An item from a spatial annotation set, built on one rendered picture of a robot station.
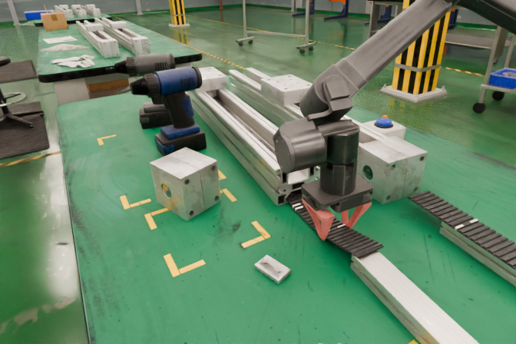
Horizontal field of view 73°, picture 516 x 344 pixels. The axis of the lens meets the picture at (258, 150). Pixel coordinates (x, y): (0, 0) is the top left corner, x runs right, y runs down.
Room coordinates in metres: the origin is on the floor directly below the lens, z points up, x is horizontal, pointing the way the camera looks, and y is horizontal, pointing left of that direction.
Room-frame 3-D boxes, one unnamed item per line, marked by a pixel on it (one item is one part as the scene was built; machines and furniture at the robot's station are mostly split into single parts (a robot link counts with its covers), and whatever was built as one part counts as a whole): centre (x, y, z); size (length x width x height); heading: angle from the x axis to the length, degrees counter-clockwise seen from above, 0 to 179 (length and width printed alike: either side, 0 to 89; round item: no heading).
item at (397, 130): (0.83, -0.32, 0.81); 0.10 x 0.08 x 0.06; 113
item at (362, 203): (0.49, -0.14, 0.83); 0.07 x 0.07 x 0.09; 24
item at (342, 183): (0.49, -0.13, 0.90); 0.10 x 0.07 x 0.07; 114
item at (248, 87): (1.05, -0.10, 0.82); 0.80 x 0.10 x 0.09; 23
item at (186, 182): (0.62, 0.14, 0.83); 0.11 x 0.10 x 0.10; 137
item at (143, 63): (1.06, 0.34, 0.89); 0.20 x 0.08 x 0.22; 106
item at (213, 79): (1.20, 0.17, 0.87); 0.16 x 0.11 x 0.07; 23
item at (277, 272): (0.41, -0.02, 0.78); 0.05 x 0.03 x 0.01; 45
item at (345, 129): (0.49, -0.12, 0.96); 0.07 x 0.06 x 0.07; 111
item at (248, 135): (0.97, 0.08, 0.82); 0.80 x 0.10 x 0.09; 23
